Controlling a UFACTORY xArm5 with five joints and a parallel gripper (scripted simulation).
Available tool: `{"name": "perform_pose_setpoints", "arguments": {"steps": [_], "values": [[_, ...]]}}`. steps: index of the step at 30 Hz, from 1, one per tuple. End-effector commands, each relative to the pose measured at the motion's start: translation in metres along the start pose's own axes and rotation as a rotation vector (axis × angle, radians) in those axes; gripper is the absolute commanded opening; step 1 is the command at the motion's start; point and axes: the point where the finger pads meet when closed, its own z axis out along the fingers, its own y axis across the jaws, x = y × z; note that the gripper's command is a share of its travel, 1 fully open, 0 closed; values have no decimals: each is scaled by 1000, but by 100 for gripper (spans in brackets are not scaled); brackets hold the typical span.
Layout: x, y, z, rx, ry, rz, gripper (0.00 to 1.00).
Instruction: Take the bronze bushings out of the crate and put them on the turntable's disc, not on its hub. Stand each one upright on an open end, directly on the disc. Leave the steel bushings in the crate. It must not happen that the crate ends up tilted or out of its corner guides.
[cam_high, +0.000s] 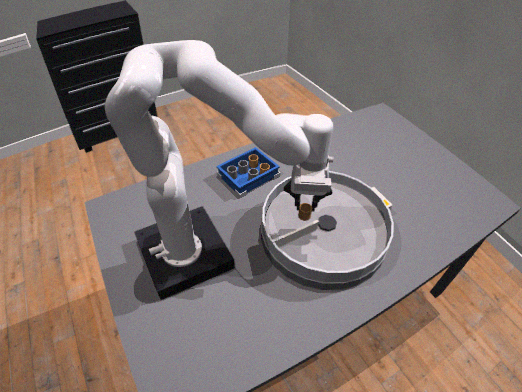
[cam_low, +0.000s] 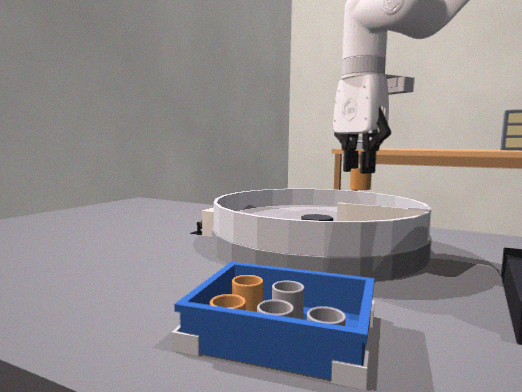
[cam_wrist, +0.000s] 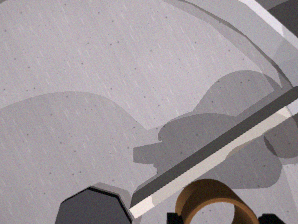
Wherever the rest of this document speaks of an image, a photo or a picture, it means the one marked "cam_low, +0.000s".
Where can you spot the blue open-top crate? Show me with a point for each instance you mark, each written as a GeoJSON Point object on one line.
{"type": "Point", "coordinates": [290, 344]}

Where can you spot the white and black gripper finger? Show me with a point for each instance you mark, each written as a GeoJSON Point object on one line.
{"type": "Point", "coordinates": [349, 146]}
{"type": "Point", "coordinates": [368, 156]}

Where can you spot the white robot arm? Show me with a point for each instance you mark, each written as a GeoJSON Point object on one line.
{"type": "Point", "coordinates": [366, 23]}

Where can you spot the grey metal bushing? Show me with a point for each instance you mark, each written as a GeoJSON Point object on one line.
{"type": "Point", "coordinates": [276, 306]}
{"type": "Point", "coordinates": [327, 315]}
{"type": "Point", "coordinates": [296, 298]}

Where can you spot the bronze bushing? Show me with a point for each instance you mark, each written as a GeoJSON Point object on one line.
{"type": "Point", "coordinates": [253, 294]}
{"type": "Point", "coordinates": [229, 300]}
{"type": "Point", "coordinates": [360, 181]}

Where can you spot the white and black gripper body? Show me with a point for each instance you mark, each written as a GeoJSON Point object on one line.
{"type": "Point", "coordinates": [358, 98]}

